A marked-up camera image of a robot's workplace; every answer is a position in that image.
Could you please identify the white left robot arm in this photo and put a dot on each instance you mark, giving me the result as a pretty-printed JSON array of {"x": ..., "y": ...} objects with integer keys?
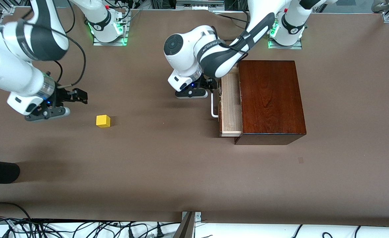
[{"x": 221, "y": 56}]

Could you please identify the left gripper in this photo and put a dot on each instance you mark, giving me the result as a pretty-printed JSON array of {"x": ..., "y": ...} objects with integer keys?
[{"x": 208, "y": 82}]

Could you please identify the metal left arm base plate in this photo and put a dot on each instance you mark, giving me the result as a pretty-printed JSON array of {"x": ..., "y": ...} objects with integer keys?
[{"x": 285, "y": 47}]

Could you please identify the dark grey metal bar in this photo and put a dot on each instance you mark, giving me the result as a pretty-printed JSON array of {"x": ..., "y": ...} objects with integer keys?
[{"x": 184, "y": 228}]

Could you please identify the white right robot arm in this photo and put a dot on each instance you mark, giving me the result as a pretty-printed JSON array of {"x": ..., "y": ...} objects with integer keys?
[{"x": 16, "y": 66}]

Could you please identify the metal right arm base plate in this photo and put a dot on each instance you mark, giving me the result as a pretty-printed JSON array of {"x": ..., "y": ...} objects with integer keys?
[{"x": 110, "y": 43}]

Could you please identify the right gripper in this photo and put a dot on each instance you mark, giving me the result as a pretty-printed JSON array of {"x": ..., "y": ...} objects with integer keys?
[{"x": 63, "y": 96}]

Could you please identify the dark brown wooden cabinet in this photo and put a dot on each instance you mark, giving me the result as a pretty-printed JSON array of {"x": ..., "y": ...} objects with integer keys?
[{"x": 270, "y": 99}]

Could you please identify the metal table edge bracket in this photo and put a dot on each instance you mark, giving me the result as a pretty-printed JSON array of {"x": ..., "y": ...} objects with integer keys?
[{"x": 197, "y": 215}]

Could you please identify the yellow cube block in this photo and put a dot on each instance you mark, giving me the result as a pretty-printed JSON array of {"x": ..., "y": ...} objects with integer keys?
[{"x": 103, "y": 121}]

